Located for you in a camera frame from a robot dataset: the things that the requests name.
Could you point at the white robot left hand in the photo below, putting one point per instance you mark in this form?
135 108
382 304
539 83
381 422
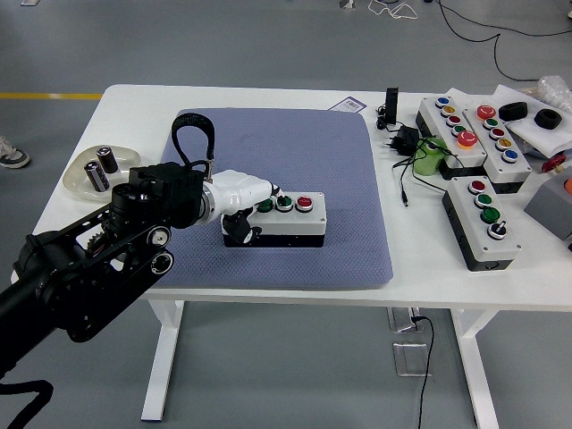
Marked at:
241 190

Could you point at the grey four-button control box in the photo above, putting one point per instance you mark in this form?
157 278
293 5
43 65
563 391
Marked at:
304 228

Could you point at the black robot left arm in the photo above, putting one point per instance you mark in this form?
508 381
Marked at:
67 281

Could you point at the grey four-button box with selector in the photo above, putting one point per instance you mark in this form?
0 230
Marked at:
487 241

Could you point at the grey box with orange button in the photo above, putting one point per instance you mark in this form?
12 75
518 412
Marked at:
552 205

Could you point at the loose red mushroom button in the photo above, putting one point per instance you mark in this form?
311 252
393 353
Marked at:
552 165

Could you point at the blue-grey textured mat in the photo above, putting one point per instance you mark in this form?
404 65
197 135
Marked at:
304 156

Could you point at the black cylindrical capacitor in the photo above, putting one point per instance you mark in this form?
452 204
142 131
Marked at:
97 179
108 161

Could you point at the purple-bordered label card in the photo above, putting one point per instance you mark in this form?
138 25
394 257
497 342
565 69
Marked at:
349 104

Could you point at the translucent shallow dish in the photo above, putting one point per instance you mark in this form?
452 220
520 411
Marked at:
76 172

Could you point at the black upright small device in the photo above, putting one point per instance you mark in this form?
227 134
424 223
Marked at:
392 105

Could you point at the black power adapter plug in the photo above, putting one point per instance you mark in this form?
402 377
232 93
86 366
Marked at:
406 137

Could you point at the white table leg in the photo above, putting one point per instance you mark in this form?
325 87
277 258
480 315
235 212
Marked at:
163 357
476 357

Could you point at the green plastic holder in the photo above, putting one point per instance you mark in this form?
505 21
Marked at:
426 163

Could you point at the metal floor socket plate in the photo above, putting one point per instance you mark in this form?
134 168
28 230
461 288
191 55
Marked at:
409 359
402 319

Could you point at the white floor stand base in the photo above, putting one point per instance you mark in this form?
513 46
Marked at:
347 3

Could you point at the person's shoe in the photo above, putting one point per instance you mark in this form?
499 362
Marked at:
11 154

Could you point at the clear crumpled plastic bag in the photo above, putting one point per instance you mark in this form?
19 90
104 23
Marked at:
556 91

